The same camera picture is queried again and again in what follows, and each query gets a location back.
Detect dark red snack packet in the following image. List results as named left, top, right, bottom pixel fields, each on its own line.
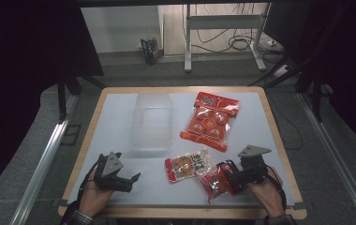
left=195, top=159, right=245, bottom=204

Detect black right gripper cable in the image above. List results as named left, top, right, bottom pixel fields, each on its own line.
left=264, top=172, right=289, bottom=211

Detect black floor bracket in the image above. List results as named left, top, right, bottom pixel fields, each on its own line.
left=60, top=124, right=82, bottom=146

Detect small clear snack packet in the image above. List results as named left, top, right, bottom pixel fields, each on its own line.
left=164, top=149, right=213, bottom=185

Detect black curtain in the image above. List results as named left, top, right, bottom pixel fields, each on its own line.
left=0, top=0, right=105, bottom=204
left=264, top=0, right=356, bottom=158

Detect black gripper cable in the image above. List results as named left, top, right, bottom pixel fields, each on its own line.
left=76, top=154, right=106, bottom=205
left=264, top=172, right=289, bottom=211

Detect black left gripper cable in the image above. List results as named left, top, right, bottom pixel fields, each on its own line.
left=76, top=154, right=106, bottom=205

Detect person's left hand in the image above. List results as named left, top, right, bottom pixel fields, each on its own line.
left=79, top=177, right=115, bottom=218

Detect white power strip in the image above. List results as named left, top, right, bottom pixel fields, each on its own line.
left=272, top=64, right=290, bottom=78

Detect blue paper bag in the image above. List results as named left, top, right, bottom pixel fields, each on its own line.
left=140, top=30, right=162, bottom=66

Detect black cables on floor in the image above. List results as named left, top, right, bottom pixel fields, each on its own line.
left=194, top=3, right=263, bottom=54

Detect black tripod legs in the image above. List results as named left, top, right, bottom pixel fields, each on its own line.
left=248, top=51, right=325, bottom=124

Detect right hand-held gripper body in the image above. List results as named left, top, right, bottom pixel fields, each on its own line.
left=237, top=144, right=273, bottom=186

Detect large orange snack packet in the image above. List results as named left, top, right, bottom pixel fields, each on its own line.
left=179, top=91, right=241, bottom=154

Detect thin black floor cable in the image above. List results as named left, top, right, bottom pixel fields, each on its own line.
left=267, top=93, right=304, bottom=151

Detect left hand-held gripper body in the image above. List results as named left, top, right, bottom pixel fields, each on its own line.
left=93, top=151, right=125, bottom=192

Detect white metal desk frame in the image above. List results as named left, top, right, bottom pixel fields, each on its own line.
left=184, top=3, right=273, bottom=73

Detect person's right hand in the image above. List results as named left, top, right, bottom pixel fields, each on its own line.
left=246, top=167, right=285, bottom=219

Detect aluminium rail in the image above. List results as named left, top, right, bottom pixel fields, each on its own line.
left=297, top=92, right=356, bottom=225
left=8, top=93, right=81, bottom=225

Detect black stand legs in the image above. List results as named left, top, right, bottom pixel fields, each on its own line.
left=56, top=69, right=106, bottom=124

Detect clear plastic container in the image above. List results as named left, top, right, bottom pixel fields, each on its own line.
left=131, top=91, right=174, bottom=151

